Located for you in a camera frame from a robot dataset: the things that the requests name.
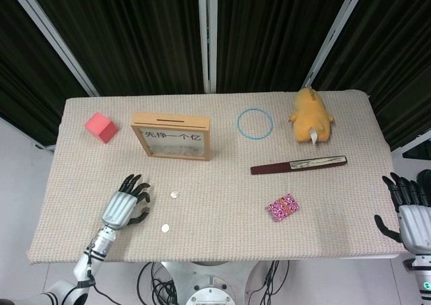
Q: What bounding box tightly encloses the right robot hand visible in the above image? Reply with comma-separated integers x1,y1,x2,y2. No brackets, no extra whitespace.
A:
374,172,431,252

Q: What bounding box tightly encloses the wooden frame coin box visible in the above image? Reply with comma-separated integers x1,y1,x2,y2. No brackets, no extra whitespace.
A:
131,112,213,162

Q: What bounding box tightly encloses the blue ring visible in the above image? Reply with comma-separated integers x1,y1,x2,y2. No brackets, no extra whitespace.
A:
236,107,275,140

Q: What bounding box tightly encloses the black floor cable bundle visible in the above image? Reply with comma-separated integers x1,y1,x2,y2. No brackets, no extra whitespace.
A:
247,260,291,305
137,261,181,305

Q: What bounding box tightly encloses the beige woven tablecloth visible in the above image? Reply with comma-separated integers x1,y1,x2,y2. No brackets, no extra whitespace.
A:
26,89,407,265

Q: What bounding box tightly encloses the yellow plush toy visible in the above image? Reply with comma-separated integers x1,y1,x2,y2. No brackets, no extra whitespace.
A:
288,87,335,147

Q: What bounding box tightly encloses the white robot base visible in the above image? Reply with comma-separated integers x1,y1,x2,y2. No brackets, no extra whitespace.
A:
160,260,270,305

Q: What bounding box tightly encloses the dark red folded fan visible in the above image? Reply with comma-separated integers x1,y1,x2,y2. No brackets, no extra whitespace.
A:
250,154,347,176

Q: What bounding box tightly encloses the red cube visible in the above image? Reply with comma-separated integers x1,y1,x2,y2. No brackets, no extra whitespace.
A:
84,112,119,145

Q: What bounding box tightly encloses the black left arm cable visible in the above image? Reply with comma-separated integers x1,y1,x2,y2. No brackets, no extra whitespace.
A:
84,240,115,305

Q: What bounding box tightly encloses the black curtain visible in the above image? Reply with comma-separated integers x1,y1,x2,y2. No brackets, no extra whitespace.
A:
311,0,431,151
0,0,92,144
217,0,354,93
25,0,207,96

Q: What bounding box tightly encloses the white frame pole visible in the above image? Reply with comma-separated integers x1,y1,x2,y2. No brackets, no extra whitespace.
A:
302,0,363,88
197,0,219,94
9,0,100,97
391,131,431,158

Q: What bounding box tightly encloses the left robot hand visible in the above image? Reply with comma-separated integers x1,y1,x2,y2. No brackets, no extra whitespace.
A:
100,174,152,231

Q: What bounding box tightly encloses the pink sparkly wrapper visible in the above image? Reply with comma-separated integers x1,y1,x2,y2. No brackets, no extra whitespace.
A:
265,193,300,223

